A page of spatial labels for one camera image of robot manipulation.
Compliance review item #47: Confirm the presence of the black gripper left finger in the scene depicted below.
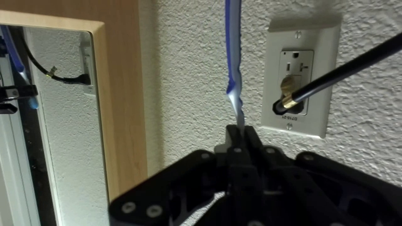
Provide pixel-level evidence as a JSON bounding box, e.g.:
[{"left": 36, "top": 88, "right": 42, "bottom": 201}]
[{"left": 110, "top": 125, "right": 244, "bottom": 226}]

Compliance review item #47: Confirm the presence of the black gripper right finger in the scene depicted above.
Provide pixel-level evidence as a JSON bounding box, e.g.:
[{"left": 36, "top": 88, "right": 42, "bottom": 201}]
[{"left": 242, "top": 125, "right": 402, "bottom": 226}]

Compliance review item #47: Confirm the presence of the wood framed wall mirror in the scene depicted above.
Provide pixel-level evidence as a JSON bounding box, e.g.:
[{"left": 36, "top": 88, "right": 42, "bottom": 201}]
[{"left": 0, "top": 10, "right": 149, "bottom": 226}]

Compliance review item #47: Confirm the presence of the white wall outlet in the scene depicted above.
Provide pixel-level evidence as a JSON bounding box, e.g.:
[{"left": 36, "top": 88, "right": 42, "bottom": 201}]
[{"left": 262, "top": 17, "right": 344, "bottom": 140}]

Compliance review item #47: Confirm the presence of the black power cable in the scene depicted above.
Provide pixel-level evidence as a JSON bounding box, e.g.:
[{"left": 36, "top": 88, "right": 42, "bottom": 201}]
[{"left": 272, "top": 32, "right": 402, "bottom": 117}]

